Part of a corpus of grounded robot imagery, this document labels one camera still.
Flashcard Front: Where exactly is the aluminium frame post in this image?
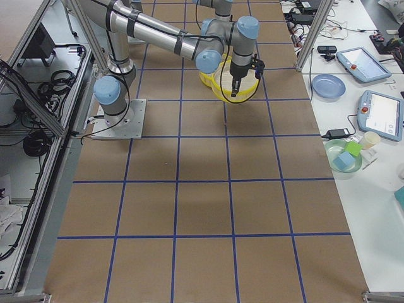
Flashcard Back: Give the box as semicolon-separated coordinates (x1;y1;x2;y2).
295;0;334;72

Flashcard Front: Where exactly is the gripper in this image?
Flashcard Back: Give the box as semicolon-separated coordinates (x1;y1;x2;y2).
230;53;256;97

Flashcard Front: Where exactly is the teach pendant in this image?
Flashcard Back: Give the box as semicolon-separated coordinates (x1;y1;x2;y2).
336;47;391;83
357;90;403;142

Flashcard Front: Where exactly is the teach pendant near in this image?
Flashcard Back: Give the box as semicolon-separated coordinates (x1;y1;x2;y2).
357;90;403;142

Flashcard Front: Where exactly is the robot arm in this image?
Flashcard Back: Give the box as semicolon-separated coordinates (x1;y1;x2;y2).
80;1;264;97
78;1;143;127

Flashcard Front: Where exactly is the green bowl with blocks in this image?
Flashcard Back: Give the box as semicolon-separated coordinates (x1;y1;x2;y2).
324;139;362;173

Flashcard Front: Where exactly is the paper cup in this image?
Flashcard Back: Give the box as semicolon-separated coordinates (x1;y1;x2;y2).
360;131;381;150

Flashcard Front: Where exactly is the blue foam block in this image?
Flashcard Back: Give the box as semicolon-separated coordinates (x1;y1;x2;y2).
333;151;355;171

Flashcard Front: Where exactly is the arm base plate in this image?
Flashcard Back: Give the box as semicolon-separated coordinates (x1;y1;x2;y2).
90;99;146;140

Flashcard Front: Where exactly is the yellow steamer layer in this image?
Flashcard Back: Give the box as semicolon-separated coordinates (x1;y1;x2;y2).
211;61;258;104
199;55;232;90

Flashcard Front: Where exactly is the black power adapter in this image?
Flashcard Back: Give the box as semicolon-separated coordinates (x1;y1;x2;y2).
321;128;352;140

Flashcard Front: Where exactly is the blue plate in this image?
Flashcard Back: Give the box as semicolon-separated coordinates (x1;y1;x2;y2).
312;74;346;99

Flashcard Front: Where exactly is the teach pendant far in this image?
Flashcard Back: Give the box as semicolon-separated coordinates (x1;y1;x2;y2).
336;47;391;83

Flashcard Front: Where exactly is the green foam block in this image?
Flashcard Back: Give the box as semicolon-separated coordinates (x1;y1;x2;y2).
344;141;362;157

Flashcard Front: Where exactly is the yellow steamer top layer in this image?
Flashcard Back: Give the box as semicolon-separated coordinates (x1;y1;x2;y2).
211;61;258;104

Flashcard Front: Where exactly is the yellow steamer bottom layer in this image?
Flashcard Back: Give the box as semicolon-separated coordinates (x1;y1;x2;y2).
199;55;232;90

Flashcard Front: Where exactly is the white crumpled cloth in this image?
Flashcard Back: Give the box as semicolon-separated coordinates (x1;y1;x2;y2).
1;196;23;237

